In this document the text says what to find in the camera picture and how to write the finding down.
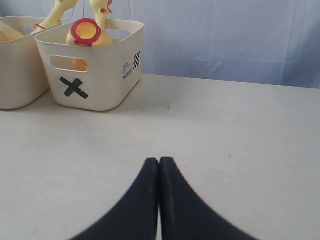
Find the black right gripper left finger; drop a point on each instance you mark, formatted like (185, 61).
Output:
(135, 215)

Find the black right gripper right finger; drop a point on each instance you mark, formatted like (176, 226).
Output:
(184, 215)

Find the headless yellow chicken body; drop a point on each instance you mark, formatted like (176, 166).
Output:
(84, 33)

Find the severed yellow chicken head neck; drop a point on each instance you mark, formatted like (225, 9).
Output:
(101, 10)

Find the cream bin marked X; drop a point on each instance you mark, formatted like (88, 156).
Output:
(96, 78)

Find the cream bin marked O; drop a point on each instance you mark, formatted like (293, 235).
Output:
(22, 75)

